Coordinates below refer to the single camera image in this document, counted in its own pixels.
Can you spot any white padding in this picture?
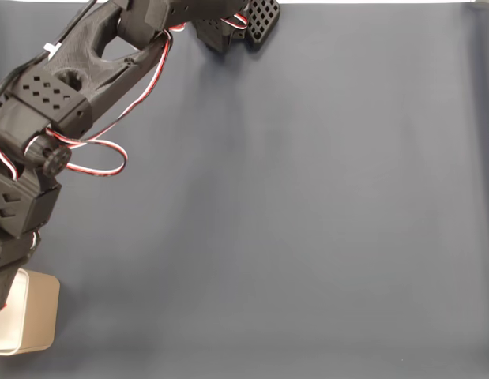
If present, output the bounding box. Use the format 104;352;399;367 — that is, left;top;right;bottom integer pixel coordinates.
0;272;28;351

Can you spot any black camera cable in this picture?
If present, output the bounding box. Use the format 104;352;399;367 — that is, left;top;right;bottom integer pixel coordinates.
0;0;101;102

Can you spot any white red base servo cable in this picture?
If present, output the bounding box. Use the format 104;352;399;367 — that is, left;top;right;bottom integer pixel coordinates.
168;13;250;35

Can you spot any white red gripper motor cable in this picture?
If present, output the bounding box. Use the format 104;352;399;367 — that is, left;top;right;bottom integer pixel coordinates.
0;142;19;182

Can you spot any white red wrist servo cable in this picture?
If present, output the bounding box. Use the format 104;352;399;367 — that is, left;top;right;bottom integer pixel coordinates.
24;29;173;179

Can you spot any grey table mat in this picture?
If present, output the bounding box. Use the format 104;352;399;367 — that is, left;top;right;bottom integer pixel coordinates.
0;2;489;379

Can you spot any beige white box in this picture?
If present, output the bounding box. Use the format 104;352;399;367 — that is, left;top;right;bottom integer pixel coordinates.
0;268;61;357

